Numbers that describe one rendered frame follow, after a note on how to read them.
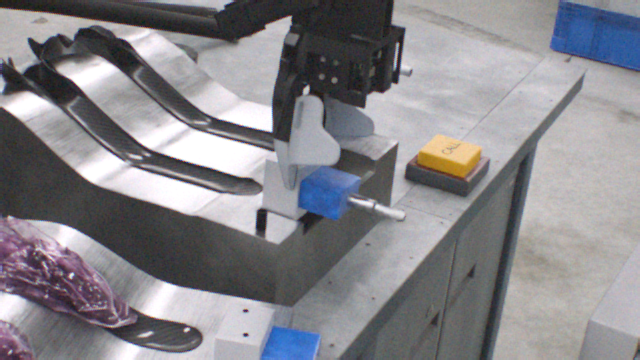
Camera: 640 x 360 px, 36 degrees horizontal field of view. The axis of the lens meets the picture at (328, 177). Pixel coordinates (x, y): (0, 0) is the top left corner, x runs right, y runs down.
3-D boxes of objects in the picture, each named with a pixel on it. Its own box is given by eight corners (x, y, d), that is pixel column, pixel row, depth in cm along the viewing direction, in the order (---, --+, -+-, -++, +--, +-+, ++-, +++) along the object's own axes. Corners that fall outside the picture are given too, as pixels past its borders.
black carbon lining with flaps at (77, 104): (322, 161, 105) (330, 79, 100) (242, 224, 92) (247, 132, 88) (67, 80, 118) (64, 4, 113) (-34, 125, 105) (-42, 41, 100)
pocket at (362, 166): (373, 190, 104) (377, 159, 102) (351, 210, 99) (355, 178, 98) (335, 178, 105) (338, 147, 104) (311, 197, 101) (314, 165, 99)
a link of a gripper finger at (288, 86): (279, 145, 83) (299, 42, 80) (264, 140, 83) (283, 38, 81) (305, 138, 87) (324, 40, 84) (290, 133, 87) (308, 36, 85)
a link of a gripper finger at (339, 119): (365, 180, 91) (366, 98, 85) (309, 162, 93) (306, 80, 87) (380, 161, 93) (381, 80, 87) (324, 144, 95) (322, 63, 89)
